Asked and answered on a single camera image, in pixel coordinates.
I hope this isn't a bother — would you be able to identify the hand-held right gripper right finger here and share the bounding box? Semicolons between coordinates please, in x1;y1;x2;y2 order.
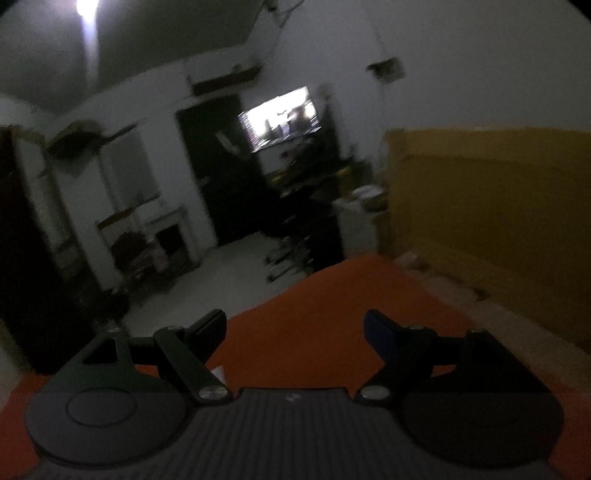
355;309;557;408

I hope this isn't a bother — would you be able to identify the yellow board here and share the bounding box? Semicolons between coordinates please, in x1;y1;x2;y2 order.
384;126;591;319

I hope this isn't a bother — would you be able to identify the wooden shelf unit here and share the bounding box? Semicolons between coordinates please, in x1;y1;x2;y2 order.
95;198;200;296

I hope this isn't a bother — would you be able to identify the white cabinet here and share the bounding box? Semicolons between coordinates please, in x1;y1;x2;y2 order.
331;185;386;260

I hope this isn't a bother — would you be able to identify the office chair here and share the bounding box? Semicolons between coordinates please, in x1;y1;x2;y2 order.
264;185;345;283

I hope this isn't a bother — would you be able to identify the orange cloth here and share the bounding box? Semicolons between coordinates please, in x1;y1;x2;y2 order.
0;254;591;480

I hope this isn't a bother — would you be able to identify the ceiling light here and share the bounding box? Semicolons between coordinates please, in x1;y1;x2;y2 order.
74;0;102;81

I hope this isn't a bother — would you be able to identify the dark wooden cabinet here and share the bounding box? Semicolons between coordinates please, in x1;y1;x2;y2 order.
0;124;100;376

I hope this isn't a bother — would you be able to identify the wall electrical box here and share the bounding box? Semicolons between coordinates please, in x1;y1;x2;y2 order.
366;56;406;85

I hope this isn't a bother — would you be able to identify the dark door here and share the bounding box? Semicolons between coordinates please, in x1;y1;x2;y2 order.
175;93;266;247

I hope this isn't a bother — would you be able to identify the wall air conditioner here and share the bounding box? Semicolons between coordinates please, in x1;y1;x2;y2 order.
186;54;263;97

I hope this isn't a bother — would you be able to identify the television screen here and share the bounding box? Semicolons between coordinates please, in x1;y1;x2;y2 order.
237;86;322;154

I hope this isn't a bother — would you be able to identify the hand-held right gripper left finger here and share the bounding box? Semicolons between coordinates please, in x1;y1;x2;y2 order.
44;308;232;408

